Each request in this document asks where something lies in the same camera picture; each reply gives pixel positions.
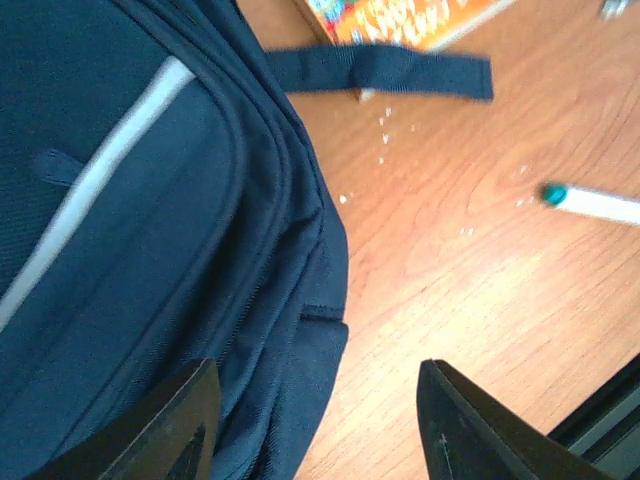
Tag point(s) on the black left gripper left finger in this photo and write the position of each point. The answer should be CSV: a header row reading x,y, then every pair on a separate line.
x,y
169,434

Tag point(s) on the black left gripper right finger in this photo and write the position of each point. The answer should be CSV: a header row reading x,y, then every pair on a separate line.
x,y
467,434

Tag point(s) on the navy blue student backpack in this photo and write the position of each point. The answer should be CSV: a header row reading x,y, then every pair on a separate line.
x,y
161,202

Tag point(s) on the green capped white marker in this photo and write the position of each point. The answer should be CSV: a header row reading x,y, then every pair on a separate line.
x,y
591,203

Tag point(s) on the orange Treehouse paperback book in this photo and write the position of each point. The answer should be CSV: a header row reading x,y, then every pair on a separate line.
x,y
416,24

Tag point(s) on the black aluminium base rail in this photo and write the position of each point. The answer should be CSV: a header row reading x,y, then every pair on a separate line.
x,y
604,429

